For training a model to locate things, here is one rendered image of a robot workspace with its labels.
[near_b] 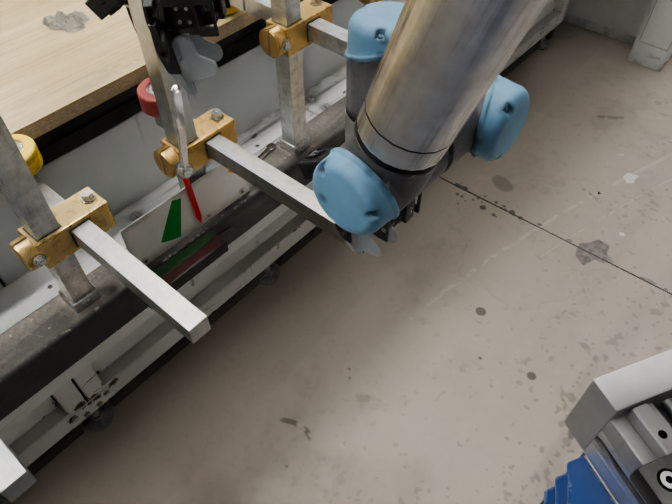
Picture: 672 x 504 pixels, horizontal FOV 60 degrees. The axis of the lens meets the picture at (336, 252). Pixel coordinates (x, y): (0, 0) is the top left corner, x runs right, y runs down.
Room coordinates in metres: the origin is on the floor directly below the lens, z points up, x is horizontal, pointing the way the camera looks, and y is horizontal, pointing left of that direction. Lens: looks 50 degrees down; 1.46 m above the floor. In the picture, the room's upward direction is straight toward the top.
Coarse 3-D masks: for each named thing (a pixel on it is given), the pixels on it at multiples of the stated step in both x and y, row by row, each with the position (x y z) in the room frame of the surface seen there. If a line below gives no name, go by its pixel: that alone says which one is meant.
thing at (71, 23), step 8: (48, 16) 1.05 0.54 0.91; (56, 16) 1.05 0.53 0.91; (64, 16) 1.04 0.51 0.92; (72, 16) 1.06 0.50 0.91; (80, 16) 1.06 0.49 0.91; (48, 24) 1.03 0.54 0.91; (56, 24) 1.02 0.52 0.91; (64, 24) 1.02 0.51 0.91; (72, 24) 1.02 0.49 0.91; (80, 24) 1.03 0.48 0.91; (72, 32) 1.01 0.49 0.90
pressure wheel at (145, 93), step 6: (144, 84) 0.83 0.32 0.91; (150, 84) 0.84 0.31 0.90; (138, 90) 0.82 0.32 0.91; (144, 90) 0.82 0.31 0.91; (150, 90) 0.82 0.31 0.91; (138, 96) 0.81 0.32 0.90; (144, 96) 0.80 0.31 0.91; (150, 96) 0.80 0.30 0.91; (144, 102) 0.79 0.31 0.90; (150, 102) 0.79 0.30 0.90; (144, 108) 0.80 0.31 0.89; (150, 108) 0.79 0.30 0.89; (156, 108) 0.79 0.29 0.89; (150, 114) 0.79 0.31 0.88; (156, 114) 0.79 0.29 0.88
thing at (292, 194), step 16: (208, 144) 0.74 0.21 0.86; (224, 144) 0.74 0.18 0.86; (224, 160) 0.71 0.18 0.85; (240, 160) 0.70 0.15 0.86; (256, 160) 0.70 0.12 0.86; (240, 176) 0.69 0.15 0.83; (256, 176) 0.66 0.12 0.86; (272, 176) 0.66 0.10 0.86; (288, 176) 0.66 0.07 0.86; (272, 192) 0.64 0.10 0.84; (288, 192) 0.62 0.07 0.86; (304, 192) 0.62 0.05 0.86; (304, 208) 0.60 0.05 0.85; (320, 208) 0.59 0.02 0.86; (320, 224) 0.58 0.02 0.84
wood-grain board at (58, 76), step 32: (0, 0) 1.14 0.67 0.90; (32, 0) 1.14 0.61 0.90; (64, 0) 1.14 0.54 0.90; (0, 32) 1.01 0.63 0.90; (32, 32) 1.01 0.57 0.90; (64, 32) 1.01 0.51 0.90; (96, 32) 1.01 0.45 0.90; (128, 32) 1.01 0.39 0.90; (224, 32) 1.04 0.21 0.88; (0, 64) 0.90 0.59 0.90; (32, 64) 0.90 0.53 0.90; (64, 64) 0.90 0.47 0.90; (96, 64) 0.90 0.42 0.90; (128, 64) 0.90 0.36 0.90; (0, 96) 0.81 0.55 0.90; (32, 96) 0.81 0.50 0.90; (64, 96) 0.81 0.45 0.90; (96, 96) 0.83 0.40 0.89; (32, 128) 0.74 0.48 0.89
